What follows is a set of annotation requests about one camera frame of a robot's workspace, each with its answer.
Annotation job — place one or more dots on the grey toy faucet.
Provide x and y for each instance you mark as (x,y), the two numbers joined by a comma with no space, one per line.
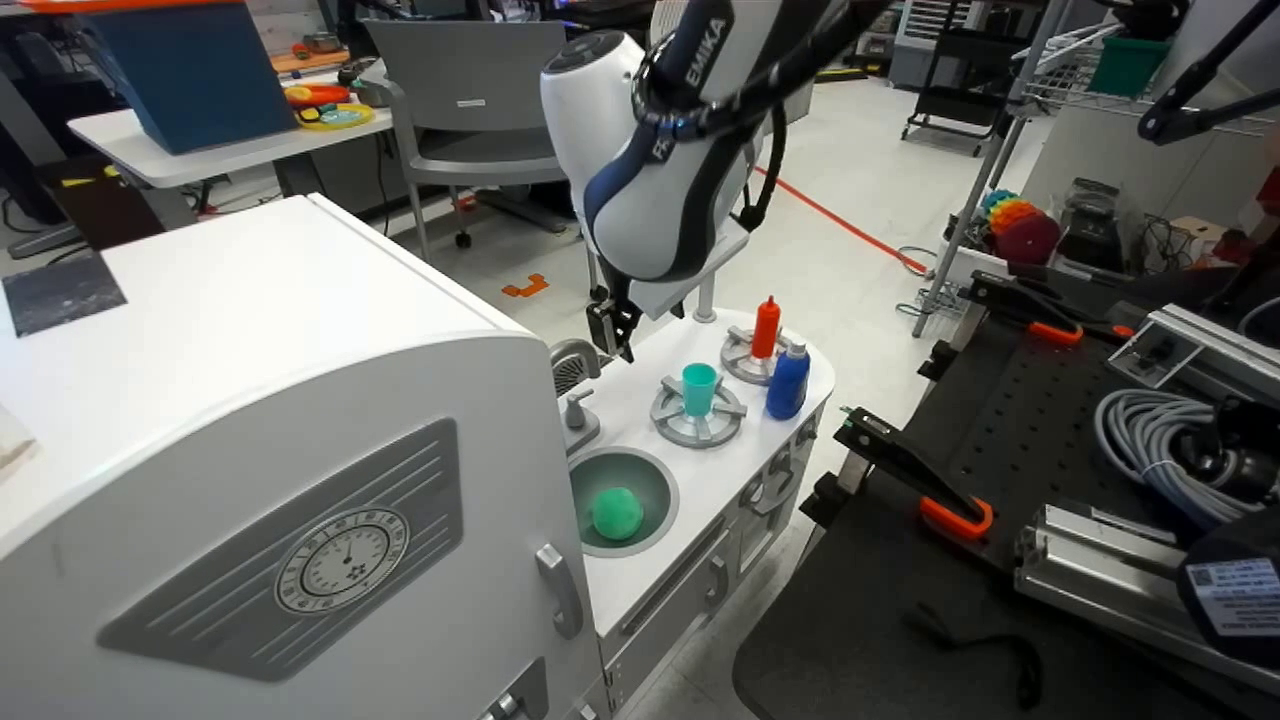
(573,361)

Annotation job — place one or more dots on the black orange clamp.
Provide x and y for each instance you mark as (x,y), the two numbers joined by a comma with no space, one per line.
(1042,318)
(881,450)

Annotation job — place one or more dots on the red ketchup bottle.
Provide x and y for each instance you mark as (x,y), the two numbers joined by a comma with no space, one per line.
(764,328)

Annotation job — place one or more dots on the green sink bowl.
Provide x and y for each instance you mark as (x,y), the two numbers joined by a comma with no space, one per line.
(621,470)

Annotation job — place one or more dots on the white toy kitchen counter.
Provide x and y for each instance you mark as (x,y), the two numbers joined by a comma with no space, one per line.
(729,503)

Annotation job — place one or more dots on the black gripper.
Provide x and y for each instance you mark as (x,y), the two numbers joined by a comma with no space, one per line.
(615,318)

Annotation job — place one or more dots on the aluminium extrusion rail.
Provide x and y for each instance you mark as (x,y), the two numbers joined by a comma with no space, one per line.
(1214,607)

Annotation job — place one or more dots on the grey vertical pole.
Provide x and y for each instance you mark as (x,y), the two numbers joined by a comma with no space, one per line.
(705,303)

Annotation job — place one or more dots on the grey office chair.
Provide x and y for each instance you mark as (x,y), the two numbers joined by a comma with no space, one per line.
(464,103)

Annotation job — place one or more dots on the grey front burner grate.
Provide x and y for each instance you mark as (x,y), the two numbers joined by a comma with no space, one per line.
(696,429)

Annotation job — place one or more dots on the grey rear burner grate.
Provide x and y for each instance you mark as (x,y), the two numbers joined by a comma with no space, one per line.
(747,367)

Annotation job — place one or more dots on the blue can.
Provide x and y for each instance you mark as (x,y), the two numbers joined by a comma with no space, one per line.
(789,382)

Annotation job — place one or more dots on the green ball in sink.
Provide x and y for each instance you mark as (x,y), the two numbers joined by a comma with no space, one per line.
(615,512)

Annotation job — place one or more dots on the black wire cart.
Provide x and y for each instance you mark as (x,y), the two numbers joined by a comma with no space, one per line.
(972,64)

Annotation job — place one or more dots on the black orange clamp rear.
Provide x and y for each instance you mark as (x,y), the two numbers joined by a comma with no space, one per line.
(1042,318)

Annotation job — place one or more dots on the colourful toys on table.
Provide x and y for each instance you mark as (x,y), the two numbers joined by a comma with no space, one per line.
(326,104)

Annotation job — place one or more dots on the blue box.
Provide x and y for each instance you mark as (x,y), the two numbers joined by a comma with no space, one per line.
(199,76)

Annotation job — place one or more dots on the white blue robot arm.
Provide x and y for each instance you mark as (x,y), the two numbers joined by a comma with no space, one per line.
(673,143)

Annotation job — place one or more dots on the black orange clamp front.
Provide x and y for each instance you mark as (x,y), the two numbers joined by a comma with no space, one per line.
(881,450)

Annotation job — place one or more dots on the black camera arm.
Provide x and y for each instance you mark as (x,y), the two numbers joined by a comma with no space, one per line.
(1183,114)

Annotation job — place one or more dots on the grey burner grate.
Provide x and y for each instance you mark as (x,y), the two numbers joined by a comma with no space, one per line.
(696,429)
(747,367)

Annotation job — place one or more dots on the white toy fridge cabinet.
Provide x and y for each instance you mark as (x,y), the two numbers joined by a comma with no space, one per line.
(293,473)

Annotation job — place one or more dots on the teal plastic cup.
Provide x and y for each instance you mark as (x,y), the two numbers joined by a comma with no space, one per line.
(696,390)

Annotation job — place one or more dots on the orange object on floor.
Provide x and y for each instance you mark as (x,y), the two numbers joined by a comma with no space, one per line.
(528,286)

